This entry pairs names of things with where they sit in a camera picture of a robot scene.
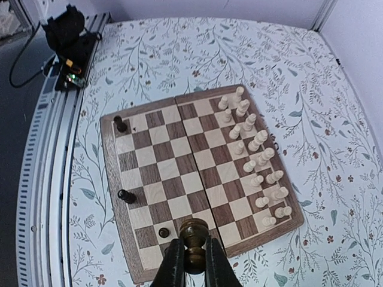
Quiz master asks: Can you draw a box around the white chess piece row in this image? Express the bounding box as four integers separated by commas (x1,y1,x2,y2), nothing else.
201,86,300,244

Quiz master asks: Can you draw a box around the dark king piece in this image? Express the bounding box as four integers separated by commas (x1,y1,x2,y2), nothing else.
117,189,137,204

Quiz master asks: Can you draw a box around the right aluminium frame post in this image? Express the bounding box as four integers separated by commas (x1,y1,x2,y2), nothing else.
311,0,337,32

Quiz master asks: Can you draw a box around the aluminium front rail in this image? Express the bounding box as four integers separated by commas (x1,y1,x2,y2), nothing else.
14,11,113,287

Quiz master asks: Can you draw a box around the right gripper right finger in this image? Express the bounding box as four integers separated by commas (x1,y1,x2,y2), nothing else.
205,236,242,287

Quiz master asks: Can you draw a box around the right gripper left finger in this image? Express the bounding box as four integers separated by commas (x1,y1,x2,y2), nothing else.
152,238,186,287

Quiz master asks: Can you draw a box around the dark rook corner piece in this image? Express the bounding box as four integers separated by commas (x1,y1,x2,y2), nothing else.
113,115,127,133

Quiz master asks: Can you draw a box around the wooden chess board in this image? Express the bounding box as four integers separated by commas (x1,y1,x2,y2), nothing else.
100,85,304,283

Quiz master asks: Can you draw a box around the floral patterned table mat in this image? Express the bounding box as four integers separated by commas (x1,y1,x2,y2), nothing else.
69,18,382,286

